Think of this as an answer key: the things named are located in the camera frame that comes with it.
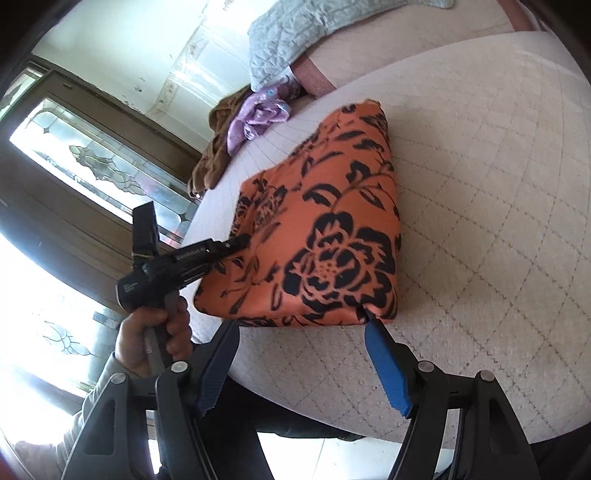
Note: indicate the orange black floral blouse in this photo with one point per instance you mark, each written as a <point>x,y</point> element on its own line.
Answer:
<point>324,229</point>

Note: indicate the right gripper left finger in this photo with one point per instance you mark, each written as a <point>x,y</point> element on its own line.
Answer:
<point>113,442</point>

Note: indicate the stained glass wooden door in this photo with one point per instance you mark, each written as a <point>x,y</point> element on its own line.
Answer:
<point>75,163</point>

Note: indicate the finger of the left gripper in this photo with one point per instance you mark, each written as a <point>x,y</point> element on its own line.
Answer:
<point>237,243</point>

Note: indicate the grey left sleeve forearm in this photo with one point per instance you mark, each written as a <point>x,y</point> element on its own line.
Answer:
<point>49,461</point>

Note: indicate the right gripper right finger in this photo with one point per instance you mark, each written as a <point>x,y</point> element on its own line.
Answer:
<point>490,441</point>

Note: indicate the person left hand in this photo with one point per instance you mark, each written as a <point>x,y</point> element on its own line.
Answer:
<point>130,346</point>

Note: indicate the brown garment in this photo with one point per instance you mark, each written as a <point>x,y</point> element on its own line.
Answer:
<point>215,158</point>

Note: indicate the pink bolster cushion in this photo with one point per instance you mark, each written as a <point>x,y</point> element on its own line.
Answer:
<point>392,36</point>

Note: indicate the grey quilted blanket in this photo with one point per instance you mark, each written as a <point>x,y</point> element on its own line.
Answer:
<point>285,31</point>

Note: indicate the purple floral cloth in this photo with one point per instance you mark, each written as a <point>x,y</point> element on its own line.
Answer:
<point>261,110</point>

